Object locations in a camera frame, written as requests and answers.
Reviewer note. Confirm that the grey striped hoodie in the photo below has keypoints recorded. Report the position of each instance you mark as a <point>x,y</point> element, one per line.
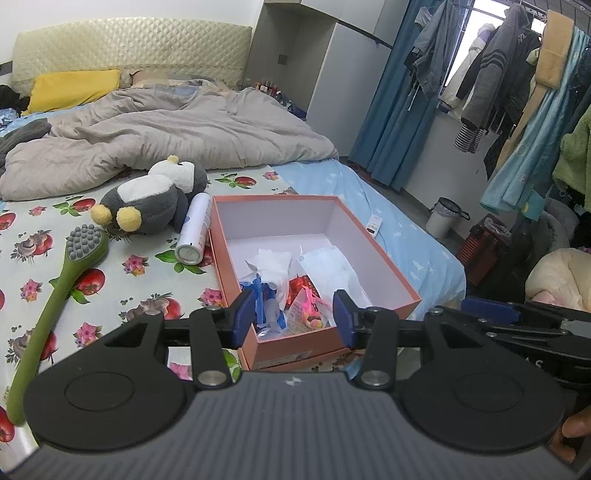
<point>494,78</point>

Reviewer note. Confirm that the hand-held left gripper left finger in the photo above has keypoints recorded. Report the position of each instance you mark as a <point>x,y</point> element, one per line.
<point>244,318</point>

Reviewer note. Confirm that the blue tissue packet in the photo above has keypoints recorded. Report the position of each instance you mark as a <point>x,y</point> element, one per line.
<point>261,295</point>

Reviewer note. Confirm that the black clothing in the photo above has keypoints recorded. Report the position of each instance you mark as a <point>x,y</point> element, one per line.
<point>11,97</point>

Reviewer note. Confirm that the dark grey blanket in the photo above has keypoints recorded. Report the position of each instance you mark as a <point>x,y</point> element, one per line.
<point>23,134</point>

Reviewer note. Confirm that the fruit print tablecloth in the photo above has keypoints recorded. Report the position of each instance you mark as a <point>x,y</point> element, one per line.
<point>138,286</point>

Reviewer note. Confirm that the blue patterned cloth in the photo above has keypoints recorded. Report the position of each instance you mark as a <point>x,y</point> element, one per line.
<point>9,119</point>

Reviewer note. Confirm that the red plastic crate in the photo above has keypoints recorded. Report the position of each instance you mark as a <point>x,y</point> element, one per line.
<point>480,249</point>

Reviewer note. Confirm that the blue curtain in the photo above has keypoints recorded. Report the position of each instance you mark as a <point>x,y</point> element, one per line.
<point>397,115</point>

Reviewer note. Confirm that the person's right hand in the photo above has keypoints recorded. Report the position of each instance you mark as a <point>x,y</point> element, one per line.
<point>575,429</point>

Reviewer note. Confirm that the blue denim jacket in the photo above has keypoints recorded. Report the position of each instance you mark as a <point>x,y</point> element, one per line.
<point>434,50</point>

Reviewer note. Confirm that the black bag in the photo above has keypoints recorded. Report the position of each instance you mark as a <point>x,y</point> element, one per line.
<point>526,258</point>

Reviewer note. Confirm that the clothes on hanging rack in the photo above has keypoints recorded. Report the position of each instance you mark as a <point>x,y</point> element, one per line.
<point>521,180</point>

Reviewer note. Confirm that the white spray can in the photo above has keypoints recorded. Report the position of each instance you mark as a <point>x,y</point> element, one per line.
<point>196,221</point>

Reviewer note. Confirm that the grey duvet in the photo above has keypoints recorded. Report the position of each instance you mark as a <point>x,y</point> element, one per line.
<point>184,129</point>

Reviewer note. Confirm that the pink cardboard box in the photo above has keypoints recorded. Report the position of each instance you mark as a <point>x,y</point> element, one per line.
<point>277,217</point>

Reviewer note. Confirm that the white trash bin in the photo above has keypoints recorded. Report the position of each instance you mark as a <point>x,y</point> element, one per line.
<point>443,224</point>

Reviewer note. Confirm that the white jacket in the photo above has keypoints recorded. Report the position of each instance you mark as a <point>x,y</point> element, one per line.
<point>468,69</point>

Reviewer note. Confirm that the beige fleece garment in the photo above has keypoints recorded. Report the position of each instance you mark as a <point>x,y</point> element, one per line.
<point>554,55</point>

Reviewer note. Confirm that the white face mask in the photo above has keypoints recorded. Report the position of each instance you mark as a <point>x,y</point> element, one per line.
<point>328,272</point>

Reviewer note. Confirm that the row of cosmetic bottles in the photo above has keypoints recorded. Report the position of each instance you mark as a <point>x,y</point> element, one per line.
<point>268,90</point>

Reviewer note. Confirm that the cream plush bundle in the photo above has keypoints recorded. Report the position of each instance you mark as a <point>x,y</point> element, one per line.
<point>558,277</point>

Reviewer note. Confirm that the green fleece garment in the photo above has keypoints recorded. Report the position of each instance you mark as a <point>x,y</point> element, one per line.
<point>575,161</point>

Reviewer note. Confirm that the yellow pillow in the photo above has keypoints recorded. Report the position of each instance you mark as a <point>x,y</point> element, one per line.
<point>69,87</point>

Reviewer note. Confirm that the grey penguin plush toy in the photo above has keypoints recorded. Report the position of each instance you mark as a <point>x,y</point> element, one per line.
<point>152,203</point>

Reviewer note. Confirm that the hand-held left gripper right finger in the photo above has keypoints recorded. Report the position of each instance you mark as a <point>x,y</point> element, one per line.
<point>344,318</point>

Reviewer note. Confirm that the red foil packet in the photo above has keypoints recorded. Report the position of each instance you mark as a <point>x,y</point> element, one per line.
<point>298,288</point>

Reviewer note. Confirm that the green massage brush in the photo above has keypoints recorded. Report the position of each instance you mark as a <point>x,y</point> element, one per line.
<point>51,314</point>

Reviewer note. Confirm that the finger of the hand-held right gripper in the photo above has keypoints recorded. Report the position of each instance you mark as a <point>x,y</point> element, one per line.
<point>489,310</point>
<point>531,334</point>

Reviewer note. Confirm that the grey wardrobe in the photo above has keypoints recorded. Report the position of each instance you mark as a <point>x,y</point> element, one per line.
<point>341,69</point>

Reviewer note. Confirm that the cream quilted headboard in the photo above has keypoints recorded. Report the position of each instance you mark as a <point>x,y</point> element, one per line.
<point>138,46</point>

